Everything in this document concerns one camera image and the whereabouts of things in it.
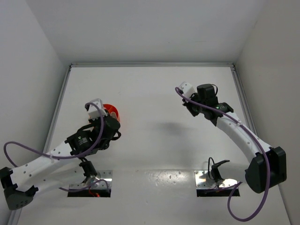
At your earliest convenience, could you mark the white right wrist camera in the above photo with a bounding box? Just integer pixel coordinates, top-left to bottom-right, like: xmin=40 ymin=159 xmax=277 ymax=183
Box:
xmin=179 ymin=82 xmax=195 ymax=98

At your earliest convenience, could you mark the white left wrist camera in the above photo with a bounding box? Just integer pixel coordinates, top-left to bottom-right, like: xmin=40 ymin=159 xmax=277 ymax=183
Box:
xmin=85 ymin=98 xmax=108 ymax=120

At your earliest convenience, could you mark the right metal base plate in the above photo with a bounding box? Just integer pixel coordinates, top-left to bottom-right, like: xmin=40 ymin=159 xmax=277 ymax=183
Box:
xmin=194 ymin=170 xmax=238 ymax=190

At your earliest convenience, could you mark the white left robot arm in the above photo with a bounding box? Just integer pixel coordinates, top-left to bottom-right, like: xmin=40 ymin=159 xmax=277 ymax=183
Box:
xmin=0 ymin=115 xmax=121 ymax=210

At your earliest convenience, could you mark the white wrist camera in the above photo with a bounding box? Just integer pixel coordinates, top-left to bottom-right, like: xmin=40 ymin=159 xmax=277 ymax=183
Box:
xmin=179 ymin=82 xmax=195 ymax=98
xmin=85 ymin=98 xmax=108 ymax=120

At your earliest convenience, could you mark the metal base plate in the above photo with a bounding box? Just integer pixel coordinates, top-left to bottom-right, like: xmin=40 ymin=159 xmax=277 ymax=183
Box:
xmin=68 ymin=170 xmax=113 ymax=190
xmin=194 ymin=170 xmax=238 ymax=190

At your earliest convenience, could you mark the beige white correction tape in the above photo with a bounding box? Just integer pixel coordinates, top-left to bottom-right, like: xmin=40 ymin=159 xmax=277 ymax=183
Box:
xmin=111 ymin=112 xmax=117 ymax=119

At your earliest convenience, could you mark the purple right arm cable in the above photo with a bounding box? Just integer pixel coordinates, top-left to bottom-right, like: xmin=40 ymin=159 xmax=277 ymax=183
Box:
xmin=175 ymin=86 xmax=271 ymax=222

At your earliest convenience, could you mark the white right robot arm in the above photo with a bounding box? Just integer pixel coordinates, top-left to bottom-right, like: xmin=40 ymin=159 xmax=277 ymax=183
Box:
xmin=179 ymin=82 xmax=287 ymax=193

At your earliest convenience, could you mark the orange round divided container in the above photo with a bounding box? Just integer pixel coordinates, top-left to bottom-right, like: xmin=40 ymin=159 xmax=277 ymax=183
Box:
xmin=104 ymin=104 xmax=120 ymax=122

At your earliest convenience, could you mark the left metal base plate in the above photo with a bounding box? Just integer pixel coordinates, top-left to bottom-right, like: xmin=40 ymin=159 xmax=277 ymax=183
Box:
xmin=68 ymin=170 xmax=113 ymax=190

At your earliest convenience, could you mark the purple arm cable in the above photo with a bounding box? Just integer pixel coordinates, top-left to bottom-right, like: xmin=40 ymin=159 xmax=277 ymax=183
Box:
xmin=3 ymin=102 xmax=112 ymax=193
xmin=175 ymin=86 xmax=271 ymax=222

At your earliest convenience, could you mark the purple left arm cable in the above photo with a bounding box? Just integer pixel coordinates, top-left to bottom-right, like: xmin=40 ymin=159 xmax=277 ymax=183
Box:
xmin=3 ymin=102 xmax=112 ymax=193

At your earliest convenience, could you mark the black base cable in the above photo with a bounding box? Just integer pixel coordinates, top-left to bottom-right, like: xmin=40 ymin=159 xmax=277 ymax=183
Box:
xmin=208 ymin=157 xmax=231 ymax=186

